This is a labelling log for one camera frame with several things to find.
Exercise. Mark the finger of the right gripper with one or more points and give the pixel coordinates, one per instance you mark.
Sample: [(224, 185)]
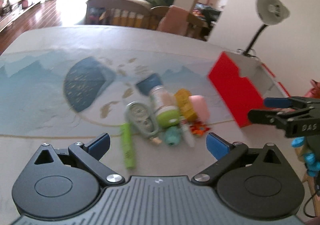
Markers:
[(261, 116), (282, 103)]

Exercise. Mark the green marker pen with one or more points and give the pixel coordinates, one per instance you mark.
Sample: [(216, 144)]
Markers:
[(127, 146)]

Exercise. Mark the grey desk lamp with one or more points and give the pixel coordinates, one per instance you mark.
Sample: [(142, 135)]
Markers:
[(270, 12)]

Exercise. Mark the teal small toy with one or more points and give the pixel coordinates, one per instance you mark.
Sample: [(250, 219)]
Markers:
[(172, 136)]

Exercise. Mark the pink towel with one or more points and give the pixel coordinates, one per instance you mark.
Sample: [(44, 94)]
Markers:
[(175, 21)]

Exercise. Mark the red orange toy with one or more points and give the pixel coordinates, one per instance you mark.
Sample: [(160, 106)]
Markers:
[(199, 129)]

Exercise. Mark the white correction pen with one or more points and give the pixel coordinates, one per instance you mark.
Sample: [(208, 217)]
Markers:
[(186, 132)]

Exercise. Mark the red water bottle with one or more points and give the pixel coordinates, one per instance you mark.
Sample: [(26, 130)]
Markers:
[(314, 92)]

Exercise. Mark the spice jar green lid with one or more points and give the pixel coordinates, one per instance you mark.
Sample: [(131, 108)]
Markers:
[(165, 110)]

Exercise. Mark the yellow small box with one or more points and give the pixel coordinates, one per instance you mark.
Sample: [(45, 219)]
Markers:
[(185, 106)]

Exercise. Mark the wooden tv console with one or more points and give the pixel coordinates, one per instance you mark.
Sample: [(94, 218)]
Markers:
[(15, 10)]

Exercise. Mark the wooden chair with towel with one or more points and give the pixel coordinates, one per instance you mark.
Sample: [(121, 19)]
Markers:
[(195, 25)]

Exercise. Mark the blue gloved hand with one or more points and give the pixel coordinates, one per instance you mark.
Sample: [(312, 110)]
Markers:
[(306, 155)]

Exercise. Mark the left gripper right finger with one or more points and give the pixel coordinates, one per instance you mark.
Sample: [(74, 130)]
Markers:
[(254, 183)]

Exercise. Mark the dark wooden chair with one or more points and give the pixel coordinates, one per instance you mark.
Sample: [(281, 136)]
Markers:
[(126, 13)]

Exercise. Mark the pink round case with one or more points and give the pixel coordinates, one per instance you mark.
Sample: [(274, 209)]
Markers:
[(200, 107)]

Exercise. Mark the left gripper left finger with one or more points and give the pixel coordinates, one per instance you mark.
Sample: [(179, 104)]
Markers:
[(64, 182)]

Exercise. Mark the red cardboard box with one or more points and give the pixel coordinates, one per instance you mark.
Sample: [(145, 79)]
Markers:
[(243, 83)]

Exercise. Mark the blue landscape table mat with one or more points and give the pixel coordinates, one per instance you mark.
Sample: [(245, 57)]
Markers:
[(82, 92)]

